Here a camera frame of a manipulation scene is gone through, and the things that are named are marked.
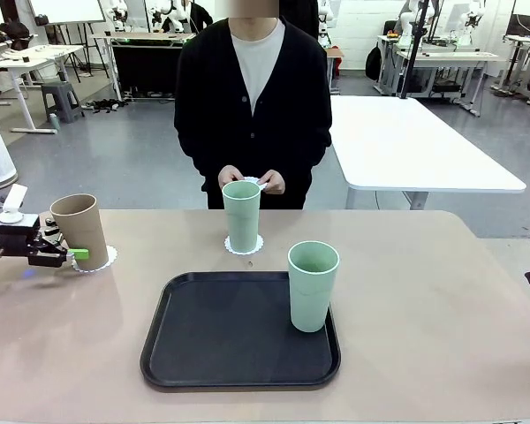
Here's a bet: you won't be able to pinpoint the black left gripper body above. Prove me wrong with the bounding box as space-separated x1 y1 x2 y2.
0 215 43 259

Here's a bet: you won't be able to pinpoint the brown plastic cup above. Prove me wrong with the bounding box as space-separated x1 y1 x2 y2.
49 193 110 271

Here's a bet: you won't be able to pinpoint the light green plastic cup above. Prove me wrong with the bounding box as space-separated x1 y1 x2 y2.
287 240 340 333
222 179 262 255

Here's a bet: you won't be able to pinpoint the person's right forearm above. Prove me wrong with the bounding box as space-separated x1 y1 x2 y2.
174 123 225 178

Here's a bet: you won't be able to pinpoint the person's left forearm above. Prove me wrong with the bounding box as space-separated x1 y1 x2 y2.
282 127 333 186

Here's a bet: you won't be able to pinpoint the person's right hand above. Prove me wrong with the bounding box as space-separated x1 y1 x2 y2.
217 164 248 190

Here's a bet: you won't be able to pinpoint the person's left hand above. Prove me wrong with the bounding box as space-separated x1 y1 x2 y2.
259 170 287 195

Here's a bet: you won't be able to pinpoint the grey plastic step stool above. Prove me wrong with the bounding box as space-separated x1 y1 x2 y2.
41 80 86 124

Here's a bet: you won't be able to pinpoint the large white table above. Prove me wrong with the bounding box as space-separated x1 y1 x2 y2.
329 95 527 193

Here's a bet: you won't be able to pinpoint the white work desk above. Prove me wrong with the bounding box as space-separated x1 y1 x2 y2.
0 43 86 133

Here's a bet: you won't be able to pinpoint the black fronted workbench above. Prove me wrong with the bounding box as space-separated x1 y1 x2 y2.
90 30 191 102

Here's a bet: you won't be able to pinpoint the black plastic serving tray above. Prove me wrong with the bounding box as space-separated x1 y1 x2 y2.
140 270 342 390

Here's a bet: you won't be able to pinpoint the white desk with equipment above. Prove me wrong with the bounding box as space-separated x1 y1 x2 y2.
377 33 504 116

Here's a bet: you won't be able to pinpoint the black bag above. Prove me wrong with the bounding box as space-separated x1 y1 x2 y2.
0 19 32 50

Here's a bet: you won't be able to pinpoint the person in black cardigan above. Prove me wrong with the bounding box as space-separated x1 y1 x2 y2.
173 0 333 211

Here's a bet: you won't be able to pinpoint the whiteboard on easel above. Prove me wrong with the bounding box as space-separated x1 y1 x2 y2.
28 0 108 26

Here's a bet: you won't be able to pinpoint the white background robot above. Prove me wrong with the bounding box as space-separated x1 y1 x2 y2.
149 0 186 33
108 0 130 32

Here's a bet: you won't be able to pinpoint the black stand pole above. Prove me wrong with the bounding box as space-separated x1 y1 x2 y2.
400 0 430 99

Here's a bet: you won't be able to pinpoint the black backpack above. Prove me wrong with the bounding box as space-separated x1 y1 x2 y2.
364 42 383 81

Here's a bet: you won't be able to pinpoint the bystander in black clothes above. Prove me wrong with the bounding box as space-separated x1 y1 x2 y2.
278 0 322 41
183 0 215 28

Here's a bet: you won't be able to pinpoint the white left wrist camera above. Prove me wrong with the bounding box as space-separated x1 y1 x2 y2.
0 184 29 224

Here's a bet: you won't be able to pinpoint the white table leg frame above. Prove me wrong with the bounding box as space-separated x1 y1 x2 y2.
404 190 430 210

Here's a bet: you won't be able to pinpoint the black cable pile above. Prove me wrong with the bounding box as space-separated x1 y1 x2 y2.
84 97 127 114

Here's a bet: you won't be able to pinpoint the white desk with cables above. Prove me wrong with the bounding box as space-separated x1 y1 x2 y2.
503 33 530 105

